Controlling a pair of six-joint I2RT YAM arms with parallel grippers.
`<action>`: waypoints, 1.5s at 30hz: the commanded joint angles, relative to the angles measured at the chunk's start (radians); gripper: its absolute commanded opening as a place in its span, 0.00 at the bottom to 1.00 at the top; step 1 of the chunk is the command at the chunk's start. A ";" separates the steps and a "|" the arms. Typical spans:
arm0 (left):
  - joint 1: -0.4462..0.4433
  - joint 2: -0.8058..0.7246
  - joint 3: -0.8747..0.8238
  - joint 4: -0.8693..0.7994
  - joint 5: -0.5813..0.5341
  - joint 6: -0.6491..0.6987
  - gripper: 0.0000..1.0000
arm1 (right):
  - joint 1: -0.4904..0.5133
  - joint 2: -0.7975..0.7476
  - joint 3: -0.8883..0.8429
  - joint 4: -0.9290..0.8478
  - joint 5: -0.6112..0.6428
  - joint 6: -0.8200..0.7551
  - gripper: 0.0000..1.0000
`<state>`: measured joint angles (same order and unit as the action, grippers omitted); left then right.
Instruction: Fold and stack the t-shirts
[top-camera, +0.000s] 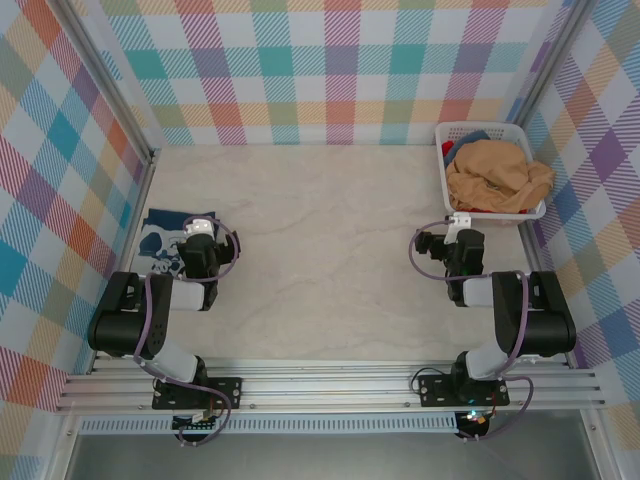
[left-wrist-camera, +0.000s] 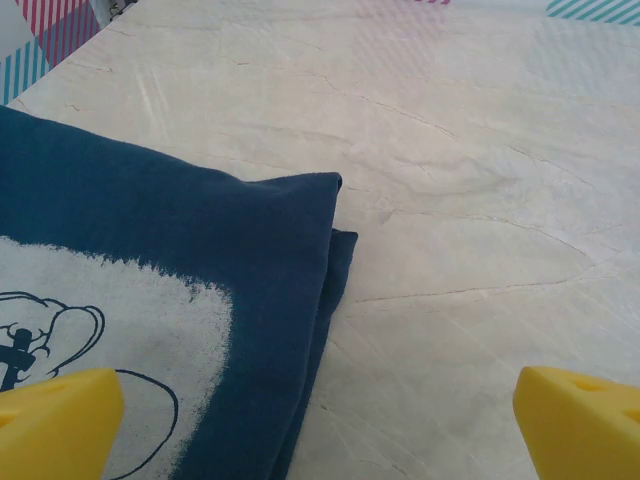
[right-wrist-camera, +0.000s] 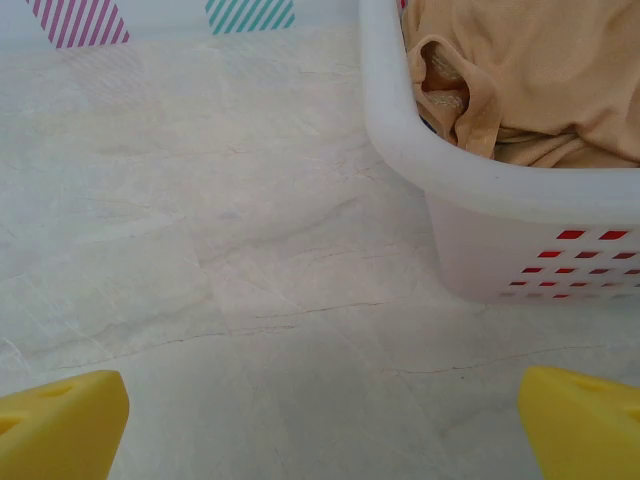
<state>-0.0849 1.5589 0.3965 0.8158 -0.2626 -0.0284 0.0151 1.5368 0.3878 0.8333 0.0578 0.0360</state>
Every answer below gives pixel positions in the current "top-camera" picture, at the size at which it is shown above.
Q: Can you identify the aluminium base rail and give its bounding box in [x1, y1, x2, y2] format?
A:
[54, 357, 609, 414]

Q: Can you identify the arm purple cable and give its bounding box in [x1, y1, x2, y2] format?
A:
[132, 214, 241, 449]
[409, 217, 535, 442]

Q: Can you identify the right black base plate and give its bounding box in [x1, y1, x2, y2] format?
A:
[417, 372, 511, 409]

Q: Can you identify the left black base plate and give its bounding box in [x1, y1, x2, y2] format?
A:
[151, 375, 244, 411]

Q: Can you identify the navy folded t-shirt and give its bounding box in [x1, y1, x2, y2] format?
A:
[130, 208, 224, 281]

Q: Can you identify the white plastic basket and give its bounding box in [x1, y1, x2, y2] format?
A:
[434, 121, 548, 224]

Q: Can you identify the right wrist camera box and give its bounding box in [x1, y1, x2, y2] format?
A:
[446, 213, 474, 245]

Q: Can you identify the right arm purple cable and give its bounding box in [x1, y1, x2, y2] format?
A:
[409, 217, 535, 442]

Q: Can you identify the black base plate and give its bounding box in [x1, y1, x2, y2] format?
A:
[151, 375, 244, 411]
[417, 372, 511, 409]

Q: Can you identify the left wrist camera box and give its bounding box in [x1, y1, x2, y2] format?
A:
[183, 217, 217, 237]

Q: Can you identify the circuit board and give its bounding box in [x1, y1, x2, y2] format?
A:
[172, 412, 219, 434]
[457, 409, 494, 439]

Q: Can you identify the aluminium frame post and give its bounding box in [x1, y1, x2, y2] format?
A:
[52, 0, 164, 166]
[507, 0, 596, 131]

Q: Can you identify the red t-shirt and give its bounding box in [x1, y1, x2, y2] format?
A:
[438, 140, 501, 215]

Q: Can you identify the tan printed t-shirt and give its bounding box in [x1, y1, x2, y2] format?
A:
[444, 138, 557, 214]

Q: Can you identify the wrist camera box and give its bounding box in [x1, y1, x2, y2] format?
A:
[183, 217, 217, 237]
[446, 213, 474, 245]

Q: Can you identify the right circuit board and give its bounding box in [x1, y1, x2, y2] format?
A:
[457, 409, 494, 439]

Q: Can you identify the left circuit board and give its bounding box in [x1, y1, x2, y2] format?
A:
[172, 412, 219, 434]

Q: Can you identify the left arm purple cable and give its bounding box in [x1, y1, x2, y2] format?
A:
[132, 214, 241, 449]

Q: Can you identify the white slotted cable duct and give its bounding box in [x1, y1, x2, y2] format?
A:
[79, 417, 459, 435]

